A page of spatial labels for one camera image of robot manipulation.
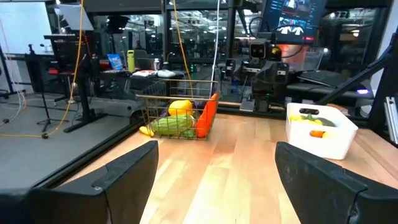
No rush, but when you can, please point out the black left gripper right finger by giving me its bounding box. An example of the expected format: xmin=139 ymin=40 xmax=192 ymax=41
xmin=275 ymin=142 xmax=368 ymax=224

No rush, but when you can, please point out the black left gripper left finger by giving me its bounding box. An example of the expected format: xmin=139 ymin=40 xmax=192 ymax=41
xmin=29 ymin=140 xmax=159 ymax=224

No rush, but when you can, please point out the orange ribbed pumpkin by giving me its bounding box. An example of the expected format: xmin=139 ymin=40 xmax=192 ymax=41
xmin=303 ymin=112 xmax=326 ymax=139

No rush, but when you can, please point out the dark green avocado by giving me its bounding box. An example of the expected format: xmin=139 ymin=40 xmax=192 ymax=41
xmin=317 ymin=116 xmax=337 ymax=128

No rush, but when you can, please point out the orange red carrot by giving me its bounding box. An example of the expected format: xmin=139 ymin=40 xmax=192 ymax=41
xmin=195 ymin=92 xmax=220 ymax=139

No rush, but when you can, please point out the white plastic bin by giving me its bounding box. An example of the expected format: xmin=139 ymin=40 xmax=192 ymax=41
xmin=285 ymin=102 xmax=359 ymax=161

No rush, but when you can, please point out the clear plastic container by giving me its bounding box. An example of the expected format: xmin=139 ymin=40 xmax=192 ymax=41
xmin=290 ymin=46 xmax=324 ymax=72

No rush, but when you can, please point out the computer monitor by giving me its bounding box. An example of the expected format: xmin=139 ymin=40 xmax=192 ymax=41
xmin=259 ymin=0 xmax=327 ymax=44

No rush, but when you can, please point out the black standing desk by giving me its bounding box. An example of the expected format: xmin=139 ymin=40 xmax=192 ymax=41
xmin=43 ymin=33 xmax=131 ymax=134

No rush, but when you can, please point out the yellow green water bottle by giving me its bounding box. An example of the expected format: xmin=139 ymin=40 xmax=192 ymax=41
xmin=126 ymin=49 xmax=136 ymax=73

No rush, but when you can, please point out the black tripod stand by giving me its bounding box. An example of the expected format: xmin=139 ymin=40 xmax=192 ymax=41
xmin=26 ymin=43 xmax=70 ymax=133

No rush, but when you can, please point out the black lamp shade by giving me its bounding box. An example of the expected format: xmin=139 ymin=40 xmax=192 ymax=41
xmin=105 ymin=15 xmax=130 ymax=34

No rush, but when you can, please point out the white sheet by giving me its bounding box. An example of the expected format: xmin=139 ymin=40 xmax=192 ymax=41
xmin=58 ymin=3 xmax=94 ymax=31

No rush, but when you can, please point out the white board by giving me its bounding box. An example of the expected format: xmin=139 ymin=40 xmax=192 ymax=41
xmin=0 ymin=1 xmax=53 ymax=55

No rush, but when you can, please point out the yellow cable tag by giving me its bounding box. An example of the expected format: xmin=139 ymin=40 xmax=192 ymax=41
xmin=269 ymin=46 xmax=282 ymax=60

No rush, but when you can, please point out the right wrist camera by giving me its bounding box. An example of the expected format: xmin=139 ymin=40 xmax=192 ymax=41
xmin=249 ymin=39 xmax=268 ymax=60

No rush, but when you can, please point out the white cable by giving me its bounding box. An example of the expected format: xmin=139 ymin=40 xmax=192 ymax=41
xmin=210 ymin=0 xmax=221 ymax=96

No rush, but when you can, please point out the yellow hanging cable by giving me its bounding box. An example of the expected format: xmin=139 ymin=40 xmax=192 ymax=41
xmin=0 ymin=0 xmax=85 ymax=139
xmin=172 ymin=0 xmax=195 ymax=98

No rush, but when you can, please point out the wire mesh basket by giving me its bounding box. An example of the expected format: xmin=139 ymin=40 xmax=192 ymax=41
xmin=136 ymin=79 xmax=221 ymax=141

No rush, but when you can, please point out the silver aluminium bracket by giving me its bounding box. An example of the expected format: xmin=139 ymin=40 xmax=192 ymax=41
xmin=384 ymin=96 xmax=398 ymax=146

